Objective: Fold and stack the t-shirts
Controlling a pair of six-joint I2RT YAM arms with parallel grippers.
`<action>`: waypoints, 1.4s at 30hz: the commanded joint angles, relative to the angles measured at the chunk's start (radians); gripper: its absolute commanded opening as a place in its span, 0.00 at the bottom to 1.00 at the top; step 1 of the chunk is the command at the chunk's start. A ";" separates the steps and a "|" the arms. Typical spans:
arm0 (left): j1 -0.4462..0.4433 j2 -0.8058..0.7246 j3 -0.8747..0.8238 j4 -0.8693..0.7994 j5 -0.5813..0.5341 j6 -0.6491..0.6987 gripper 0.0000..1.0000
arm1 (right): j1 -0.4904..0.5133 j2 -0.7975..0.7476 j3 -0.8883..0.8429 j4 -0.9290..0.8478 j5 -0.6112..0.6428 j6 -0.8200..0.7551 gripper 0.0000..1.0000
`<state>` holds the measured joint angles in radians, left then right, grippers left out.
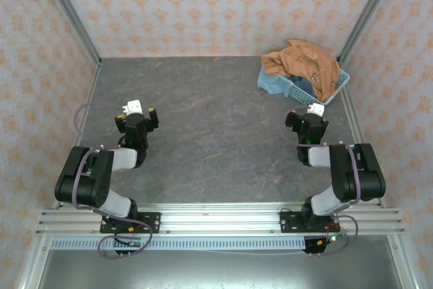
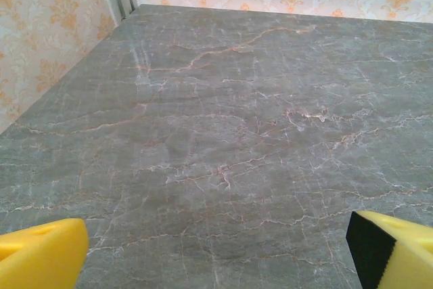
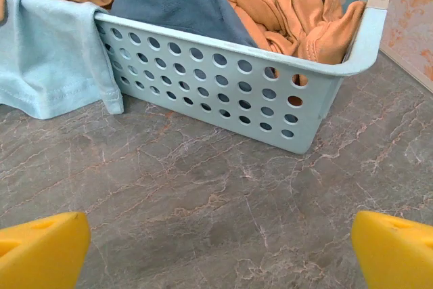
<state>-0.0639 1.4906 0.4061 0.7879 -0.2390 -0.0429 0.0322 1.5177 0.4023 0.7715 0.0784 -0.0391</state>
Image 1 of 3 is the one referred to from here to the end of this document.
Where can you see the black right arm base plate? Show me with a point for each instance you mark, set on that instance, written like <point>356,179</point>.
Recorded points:
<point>291,221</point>

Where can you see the light blue plastic basket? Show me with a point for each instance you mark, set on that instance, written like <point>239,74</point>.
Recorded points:
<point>299,94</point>

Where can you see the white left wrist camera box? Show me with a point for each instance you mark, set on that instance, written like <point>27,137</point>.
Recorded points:
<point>134,107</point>

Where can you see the aluminium frame post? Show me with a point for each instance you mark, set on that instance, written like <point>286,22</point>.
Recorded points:
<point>370,11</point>
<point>69,11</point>

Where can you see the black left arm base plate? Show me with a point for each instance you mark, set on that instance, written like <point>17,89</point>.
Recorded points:
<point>149,222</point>

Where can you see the aluminium table side rail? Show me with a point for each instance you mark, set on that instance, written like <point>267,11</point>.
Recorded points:
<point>352,116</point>
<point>88,99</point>

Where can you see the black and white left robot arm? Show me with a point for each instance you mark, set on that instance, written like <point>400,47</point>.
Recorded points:
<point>88,180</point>

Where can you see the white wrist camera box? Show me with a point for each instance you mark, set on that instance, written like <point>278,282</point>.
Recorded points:
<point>316,109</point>
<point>134,107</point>

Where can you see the light blue t-shirt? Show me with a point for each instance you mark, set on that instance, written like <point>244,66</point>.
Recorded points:
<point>270,84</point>

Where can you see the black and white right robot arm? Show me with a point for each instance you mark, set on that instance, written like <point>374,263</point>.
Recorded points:
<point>348,174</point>

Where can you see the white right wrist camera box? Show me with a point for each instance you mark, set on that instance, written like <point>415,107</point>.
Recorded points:
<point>316,109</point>

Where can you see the dark blue t-shirt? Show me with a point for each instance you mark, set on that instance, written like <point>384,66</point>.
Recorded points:
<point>301,82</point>

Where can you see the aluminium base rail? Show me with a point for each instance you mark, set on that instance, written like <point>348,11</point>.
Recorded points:
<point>220,218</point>

